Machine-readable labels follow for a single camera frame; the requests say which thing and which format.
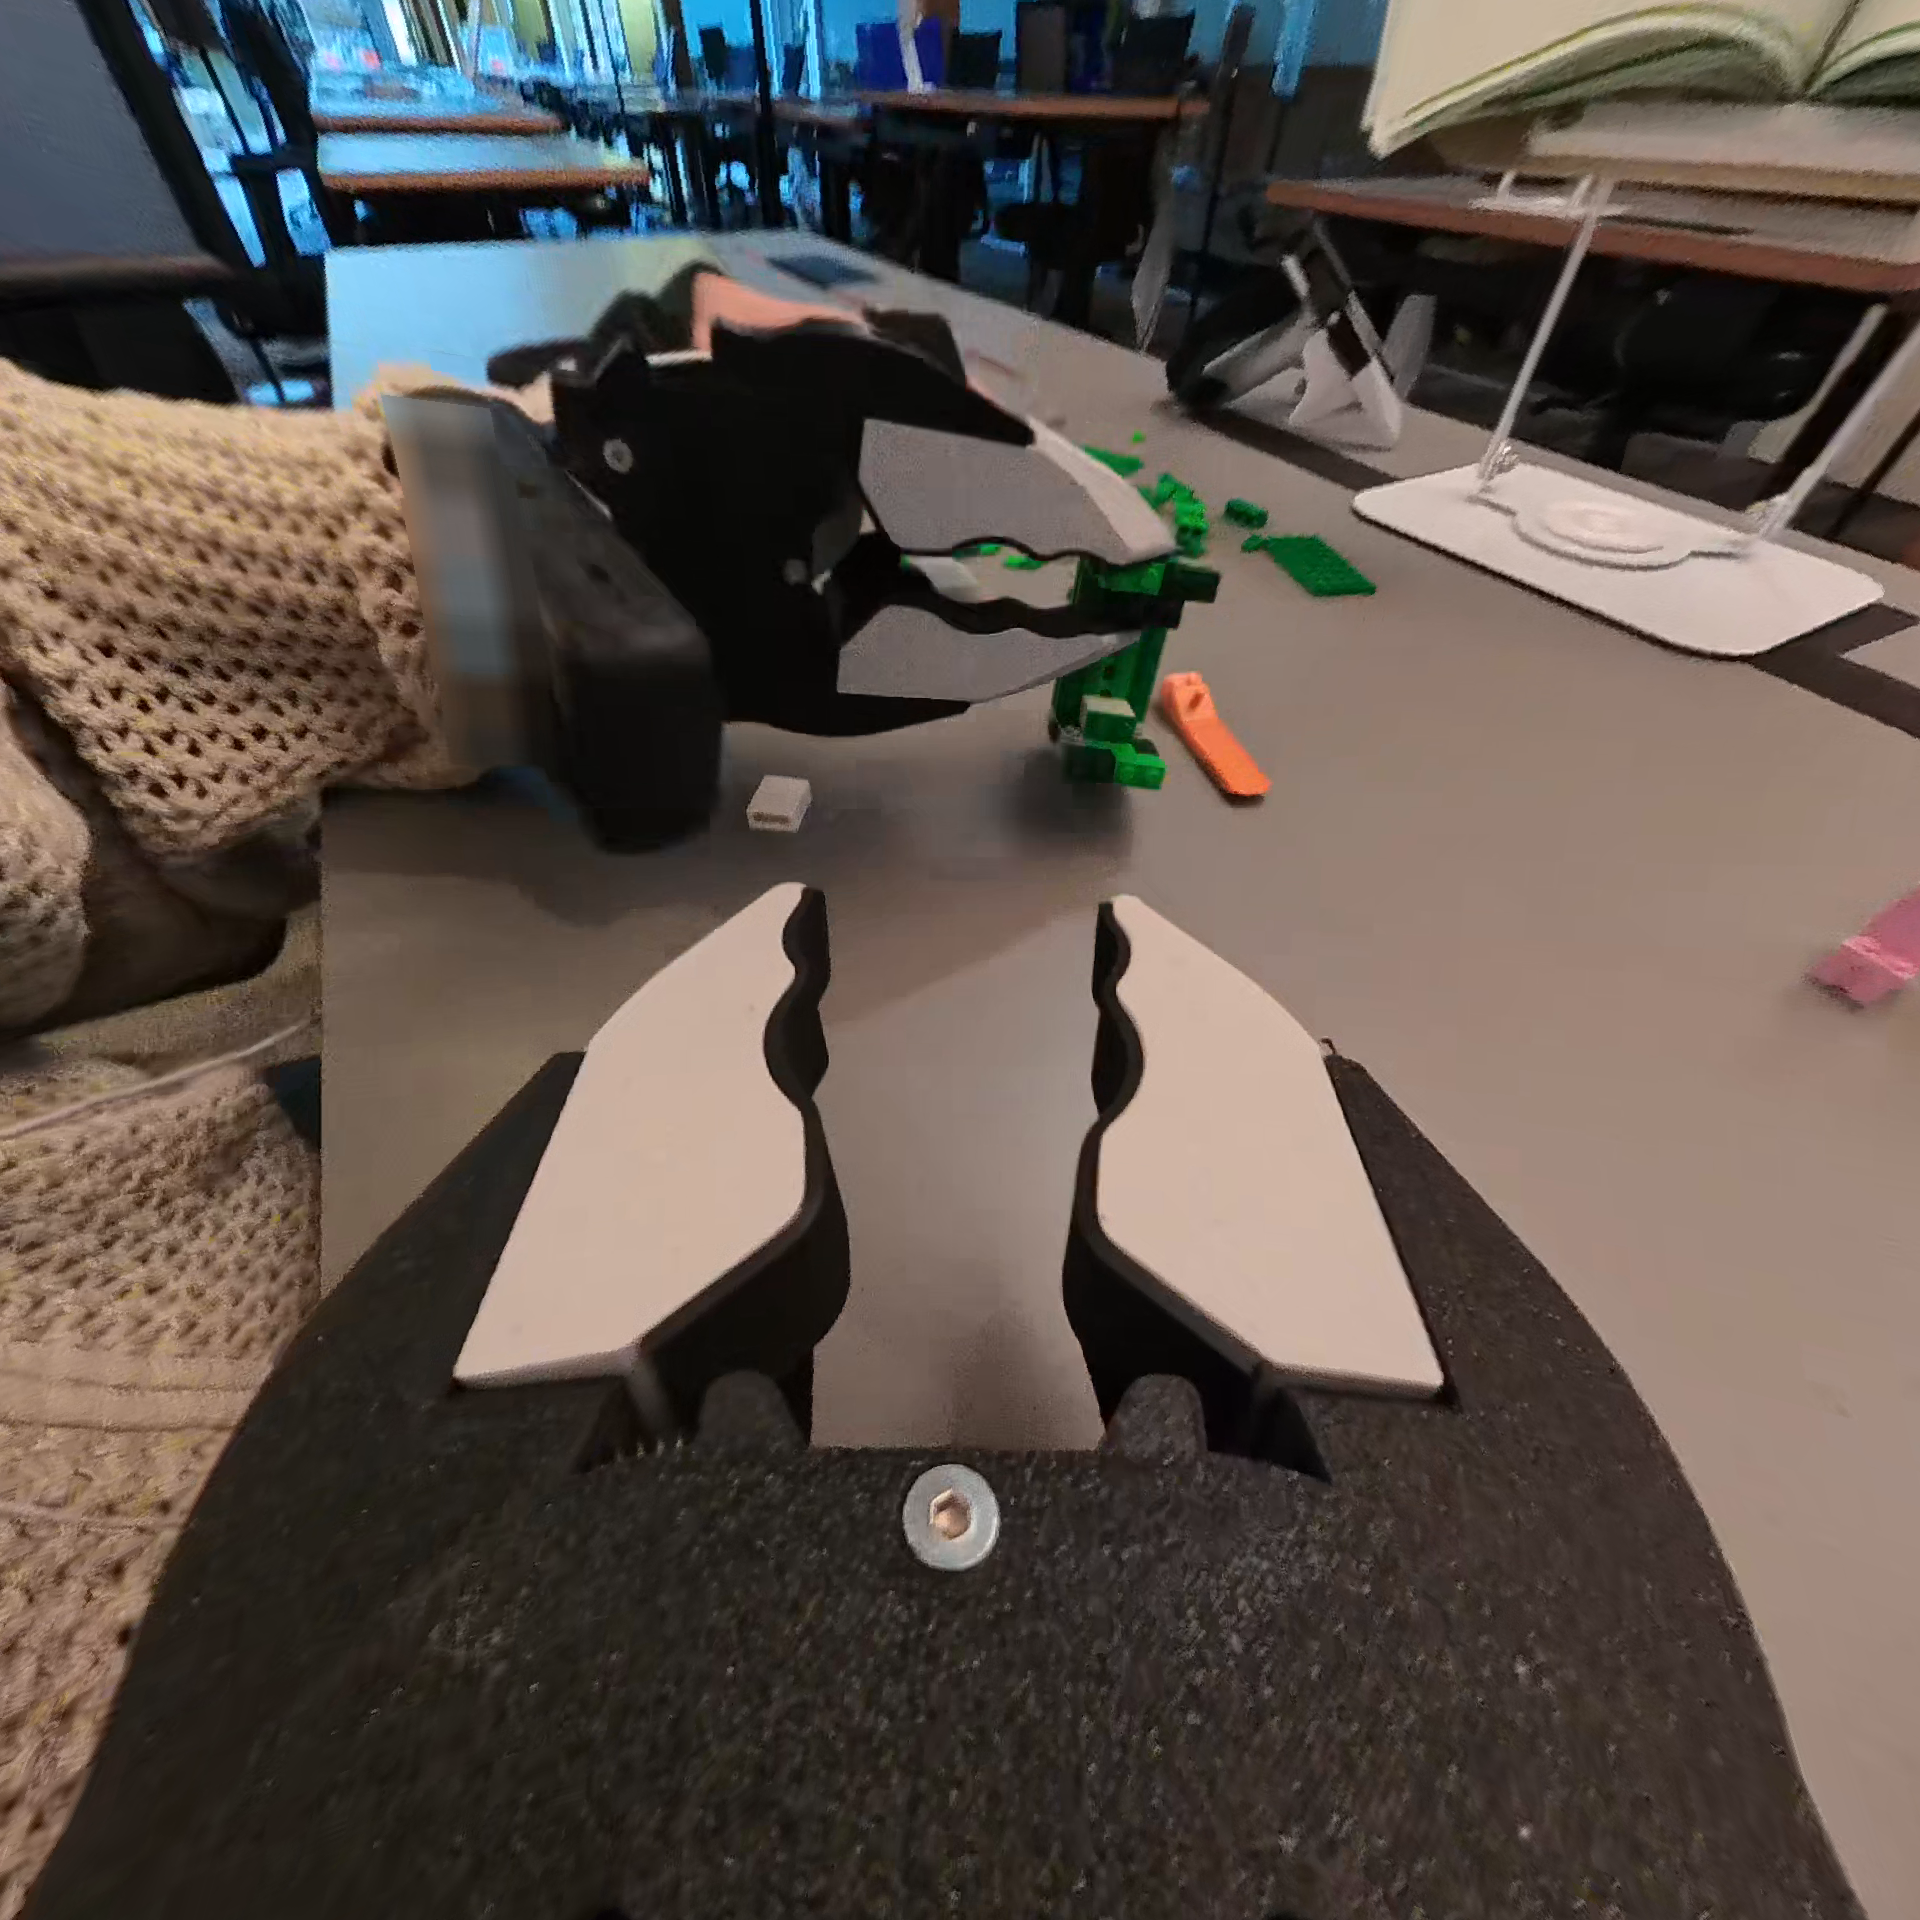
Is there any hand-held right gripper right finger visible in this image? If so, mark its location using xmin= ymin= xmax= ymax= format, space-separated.
xmin=1064 ymin=897 xmax=1447 ymax=1449

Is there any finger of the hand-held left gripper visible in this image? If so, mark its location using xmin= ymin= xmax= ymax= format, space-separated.
xmin=857 ymin=421 xmax=1182 ymax=561
xmin=831 ymin=555 xmax=1150 ymax=702

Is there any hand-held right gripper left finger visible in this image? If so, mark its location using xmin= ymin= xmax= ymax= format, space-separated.
xmin=455 ymin=883 xmax=851 ymax=1443

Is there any green lego creeper model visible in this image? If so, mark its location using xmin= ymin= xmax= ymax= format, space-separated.
xmin=1048 ymin=547 xmax=1219 ymax=793

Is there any person's left forearm knit sleeve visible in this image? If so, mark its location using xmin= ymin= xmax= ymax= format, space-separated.
xmin=0 ymin=358 xmax=458 ymax=857

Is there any pile of green lego pieces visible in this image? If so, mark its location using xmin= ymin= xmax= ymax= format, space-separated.
xmin=1079 ymin=442 xmax=1272 ymax=577

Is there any orange lego brick separator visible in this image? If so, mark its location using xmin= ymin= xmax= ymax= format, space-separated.
xmin=1153 ymin=671 xmax=1272 ymax=801

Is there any green lego plate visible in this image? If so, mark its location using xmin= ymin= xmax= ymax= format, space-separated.
xmin=1256 ymin=530 xmax=1377 ymax=602

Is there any pink lego pig figure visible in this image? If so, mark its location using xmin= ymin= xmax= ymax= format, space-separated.
xmin=1806 ymin=887 xmax=1920 ymax=1008

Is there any person's left hand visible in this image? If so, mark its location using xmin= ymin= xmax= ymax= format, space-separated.
xmin=691 ymin=274 xmax=879 ymax=339

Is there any black and white device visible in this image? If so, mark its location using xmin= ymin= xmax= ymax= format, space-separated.
xmin=1165 ymin=251 xmax=1440 ymax=454

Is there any brown edged table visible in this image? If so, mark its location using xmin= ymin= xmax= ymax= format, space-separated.
xmin=1265 ymin=177 xmax=1920 ymax=298
xmin=854 ymin=82 xmax=1214 ymax=127
xmin=314 ymin=128 xmax=656 ymax=199
xmin=0 ymin=250 xmax=241 ymax=298

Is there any person's knit sweater torso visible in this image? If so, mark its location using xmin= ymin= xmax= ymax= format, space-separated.
xmin=0 ymin=704 xmax=327 ymax=1878

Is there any white book stand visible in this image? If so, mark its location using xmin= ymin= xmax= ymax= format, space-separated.
xmin=1353 ymin=165 xmax=1920 ymax=662

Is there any grey partition panel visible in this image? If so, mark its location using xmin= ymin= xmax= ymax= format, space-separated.
xmin=0 ymin=0 xmax=205 ymax=266

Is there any open book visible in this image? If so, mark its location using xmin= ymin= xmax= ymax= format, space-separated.
xmin=1362 ymin=0 xmax=1920 ymax=161

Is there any thin white cord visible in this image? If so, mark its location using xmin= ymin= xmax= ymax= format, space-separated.
xmin=0 ymin=1032 xmax=319 ymax=1130

